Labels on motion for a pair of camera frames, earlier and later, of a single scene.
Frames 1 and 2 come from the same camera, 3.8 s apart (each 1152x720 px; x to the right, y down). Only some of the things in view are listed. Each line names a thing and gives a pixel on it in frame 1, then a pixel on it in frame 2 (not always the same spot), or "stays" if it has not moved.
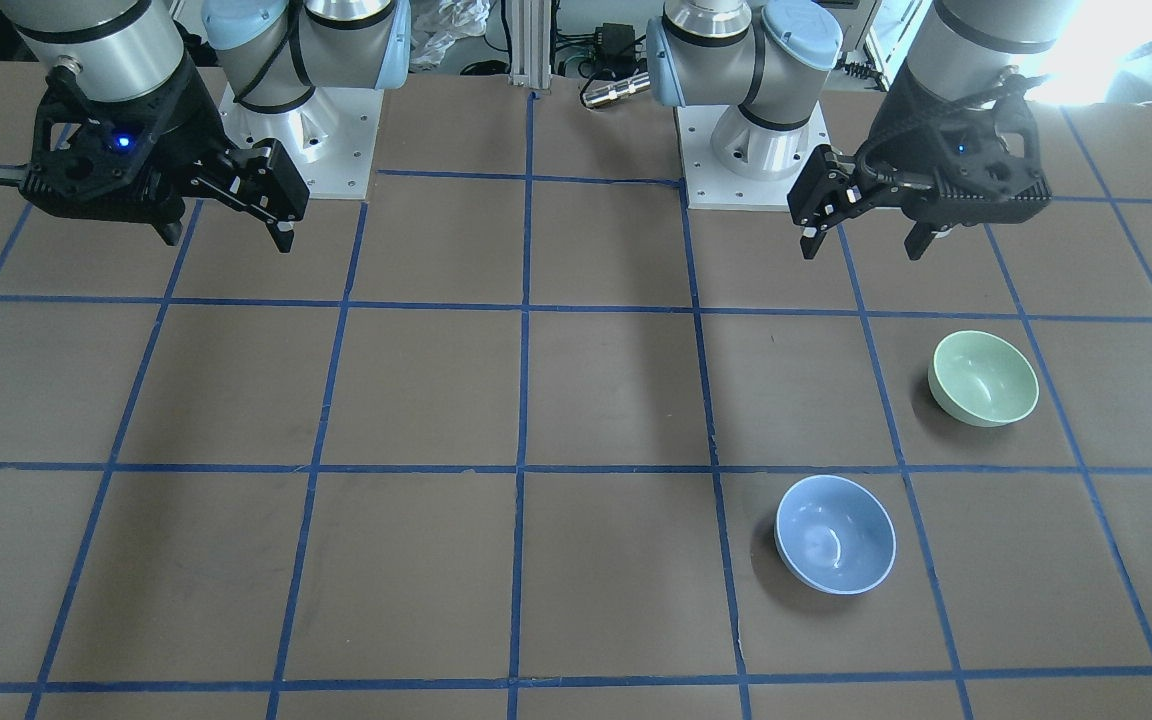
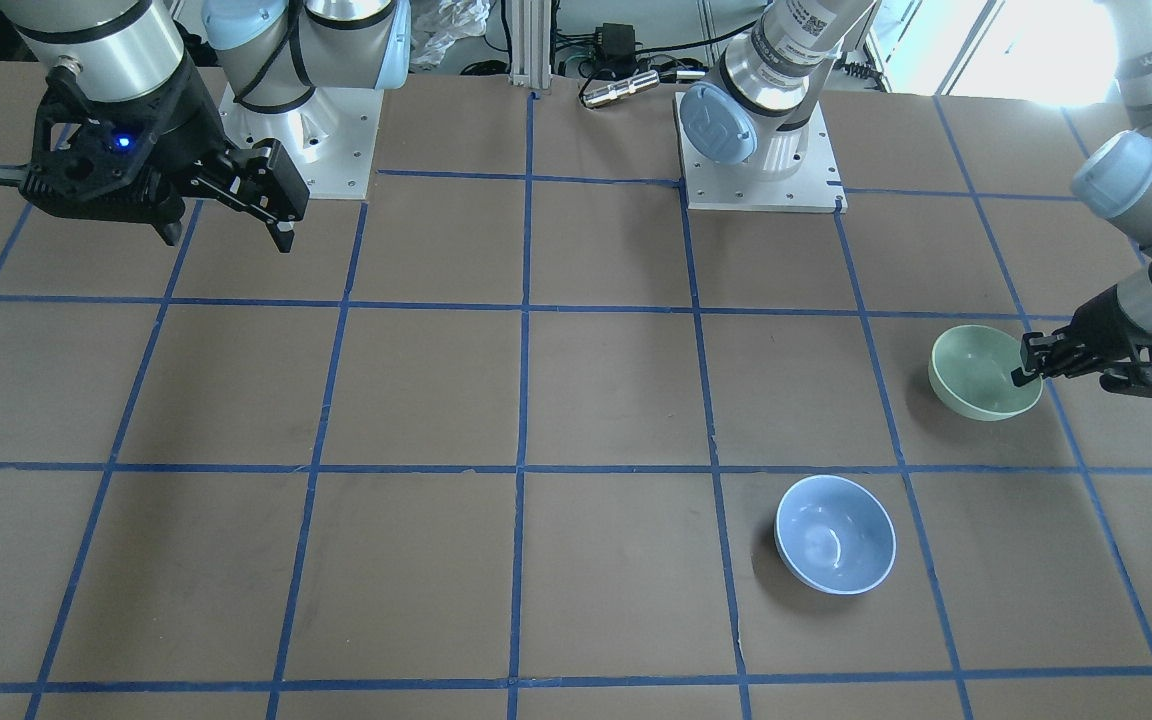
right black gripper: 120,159 stays
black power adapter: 615,45 stays
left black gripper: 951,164 → 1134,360
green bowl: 982,379 stays
